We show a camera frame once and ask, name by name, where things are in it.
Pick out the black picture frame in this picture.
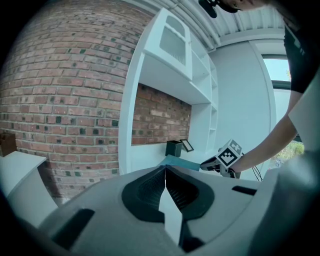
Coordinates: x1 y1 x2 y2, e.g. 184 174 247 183
179 138 195 153

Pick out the black framed window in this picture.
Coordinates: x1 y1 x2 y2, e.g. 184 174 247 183
261 52 306 166

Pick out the person's right forearm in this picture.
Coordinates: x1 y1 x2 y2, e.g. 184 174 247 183
234 115 301 174

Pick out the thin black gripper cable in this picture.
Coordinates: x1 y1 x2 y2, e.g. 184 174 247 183
250 164 264 182

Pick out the white desk with hutch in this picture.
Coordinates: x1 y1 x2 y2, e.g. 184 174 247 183
118 7 276 177

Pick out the black head-worn camera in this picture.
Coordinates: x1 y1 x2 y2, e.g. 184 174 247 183
198 0 219 19

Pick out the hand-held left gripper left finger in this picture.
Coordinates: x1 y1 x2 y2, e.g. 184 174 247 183
37 166 180 256

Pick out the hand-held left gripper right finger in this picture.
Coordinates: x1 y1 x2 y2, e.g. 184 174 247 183
165 164 263 254

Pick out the black square pen holder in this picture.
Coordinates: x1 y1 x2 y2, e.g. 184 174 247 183
165 140 184 158

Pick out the thin soft-cover book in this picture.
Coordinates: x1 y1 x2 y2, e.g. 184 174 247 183
158 154 201 172

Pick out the person's head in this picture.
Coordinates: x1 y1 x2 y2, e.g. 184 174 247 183
219 0 266 14

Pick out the ribbed glass cabinet door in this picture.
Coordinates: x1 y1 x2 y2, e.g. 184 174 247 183
158 15 189 66

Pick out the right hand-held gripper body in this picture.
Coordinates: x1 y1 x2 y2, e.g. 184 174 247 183
214 139 245 180

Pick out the white side table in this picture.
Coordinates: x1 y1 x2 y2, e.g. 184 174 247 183
0 150 60 229

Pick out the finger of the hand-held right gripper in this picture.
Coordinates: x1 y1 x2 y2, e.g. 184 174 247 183
199 156 221 172

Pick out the person's black shirt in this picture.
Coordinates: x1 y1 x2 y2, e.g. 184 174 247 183
282 13 320 94

